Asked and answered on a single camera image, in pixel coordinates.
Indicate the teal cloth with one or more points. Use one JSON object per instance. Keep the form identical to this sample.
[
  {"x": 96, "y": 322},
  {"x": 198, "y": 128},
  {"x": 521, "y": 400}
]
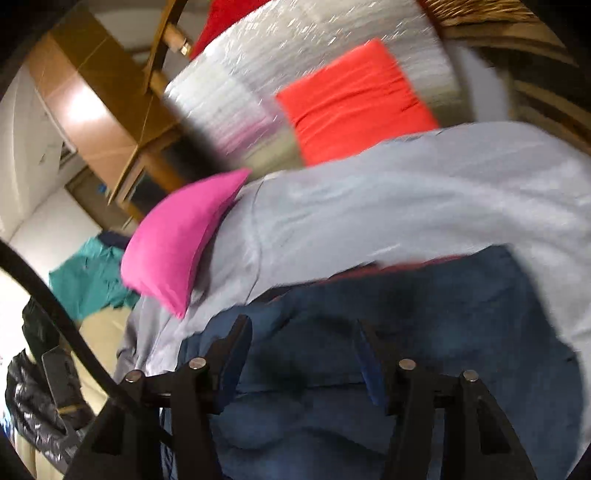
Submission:
[{"x": 87, "y": 281}]

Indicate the beige mattress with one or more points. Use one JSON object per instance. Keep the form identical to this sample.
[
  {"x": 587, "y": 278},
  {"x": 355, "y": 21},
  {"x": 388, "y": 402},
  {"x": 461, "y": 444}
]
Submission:
[{"x": 99, "y": 337}]

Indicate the pink pillow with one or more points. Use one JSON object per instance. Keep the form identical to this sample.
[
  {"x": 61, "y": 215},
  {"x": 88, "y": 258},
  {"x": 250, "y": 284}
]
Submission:
[{"x": 175, "y": 240}]

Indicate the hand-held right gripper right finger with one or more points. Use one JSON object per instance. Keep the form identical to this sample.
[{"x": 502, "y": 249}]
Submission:
[{"x": 371, "y": 369}]

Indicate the grey bed sheet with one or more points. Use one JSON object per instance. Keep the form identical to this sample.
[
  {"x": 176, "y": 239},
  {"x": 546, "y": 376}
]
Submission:
[{"x": 369, "y": 194}]

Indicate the silver quilted headboard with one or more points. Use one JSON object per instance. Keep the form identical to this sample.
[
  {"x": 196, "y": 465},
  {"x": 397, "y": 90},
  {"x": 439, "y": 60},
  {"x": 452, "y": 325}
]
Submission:
[{"x": 277, "y": 55}]

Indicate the dark wooden nightstand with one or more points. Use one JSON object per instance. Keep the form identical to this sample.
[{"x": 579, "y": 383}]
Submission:
[{"x": 545, "y": 83}]

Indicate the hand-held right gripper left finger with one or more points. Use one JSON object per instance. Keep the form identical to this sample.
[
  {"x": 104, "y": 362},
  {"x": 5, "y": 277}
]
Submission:
[{"x": 233, "y": 364}]

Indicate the dark blue jacket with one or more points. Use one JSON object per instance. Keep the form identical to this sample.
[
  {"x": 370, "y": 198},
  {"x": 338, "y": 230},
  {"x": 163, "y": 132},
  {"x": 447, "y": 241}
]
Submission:
[{"x": 438, "y": 314}]

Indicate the black glossy jacket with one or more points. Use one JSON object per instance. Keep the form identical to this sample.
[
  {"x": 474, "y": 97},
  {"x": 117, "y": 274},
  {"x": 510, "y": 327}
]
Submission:
[{"x": 32, "y": 397}]

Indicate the orange-red pillow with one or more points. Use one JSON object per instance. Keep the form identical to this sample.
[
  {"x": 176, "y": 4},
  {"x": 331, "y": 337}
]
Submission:
[{"x": 351, "y": 106}]

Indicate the wicker basket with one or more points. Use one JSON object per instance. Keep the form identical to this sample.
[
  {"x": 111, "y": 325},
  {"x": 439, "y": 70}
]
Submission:
[{"x": 485, "y": 11}]

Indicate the red cloth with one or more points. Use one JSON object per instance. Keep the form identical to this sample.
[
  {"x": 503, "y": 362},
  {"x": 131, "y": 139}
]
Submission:
[{"x": 221, "y": 23}]

